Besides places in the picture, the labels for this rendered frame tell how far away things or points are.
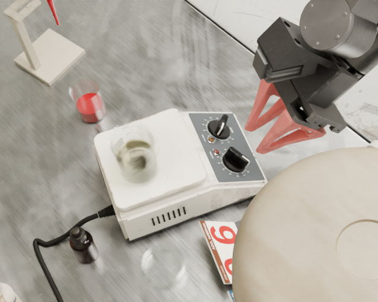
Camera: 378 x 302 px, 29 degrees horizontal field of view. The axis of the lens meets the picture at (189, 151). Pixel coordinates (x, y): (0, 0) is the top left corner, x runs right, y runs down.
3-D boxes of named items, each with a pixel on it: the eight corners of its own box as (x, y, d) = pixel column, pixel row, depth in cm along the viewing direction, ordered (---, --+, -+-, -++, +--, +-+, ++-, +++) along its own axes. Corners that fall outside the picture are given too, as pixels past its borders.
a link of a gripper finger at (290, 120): (248, 162, 84) (306, 110, 80) (225, 115, 88) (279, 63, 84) (284, 172, 89) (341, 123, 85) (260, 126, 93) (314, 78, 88)
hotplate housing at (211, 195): (234, 120, 106) (231, 87, 99) (270, 195, 99) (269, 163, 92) (86, 173, 104) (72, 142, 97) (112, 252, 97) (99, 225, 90)
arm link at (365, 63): (338, 75, 78) (389, 30, 74) (310, 36, 80) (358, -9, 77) (367, 84, 83) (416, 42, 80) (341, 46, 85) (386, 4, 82)
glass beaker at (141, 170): (116, 189, 92) (102, 154, 85) (122, 153, 95) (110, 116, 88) (164, 190, 91) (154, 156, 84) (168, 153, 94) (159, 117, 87)
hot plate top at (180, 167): (178, 109, 98) (177, 105, 97) (210, 181, 92) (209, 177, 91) (92, 139, 97) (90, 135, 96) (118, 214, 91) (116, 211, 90)
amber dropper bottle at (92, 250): (95, 266, 96) (83, 242, 90) (73, 262, 96) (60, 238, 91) (101, 245, 97) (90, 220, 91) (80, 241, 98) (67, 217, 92)
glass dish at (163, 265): (187, 287, 93) (185, 280, 91) (143, 290, 93) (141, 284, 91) (185, 247, 96) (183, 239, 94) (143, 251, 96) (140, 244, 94)
